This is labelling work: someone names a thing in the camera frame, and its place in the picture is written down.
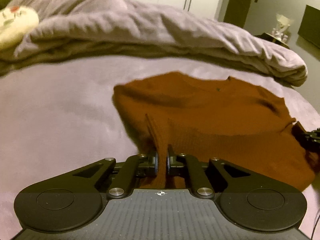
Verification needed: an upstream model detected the rust brown knit cardigan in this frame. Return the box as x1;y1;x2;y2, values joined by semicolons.
113;72;319;190

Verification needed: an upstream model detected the lilac bed sheet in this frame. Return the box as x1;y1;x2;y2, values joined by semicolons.
1;55;319;239

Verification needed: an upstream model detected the wrapped flower bouquet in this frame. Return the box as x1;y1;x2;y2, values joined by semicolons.
271;14;293;43

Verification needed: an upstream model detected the dark door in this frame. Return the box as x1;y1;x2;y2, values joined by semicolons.
223;0;252;28

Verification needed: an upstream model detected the lilac crumpled duvet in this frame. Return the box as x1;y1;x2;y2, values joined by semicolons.
1;0;308;87

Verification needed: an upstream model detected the cream face plush pillow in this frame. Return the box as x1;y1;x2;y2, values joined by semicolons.
1;6;39;50

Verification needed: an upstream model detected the black wall television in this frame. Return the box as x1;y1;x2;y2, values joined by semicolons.
298;5;320;48

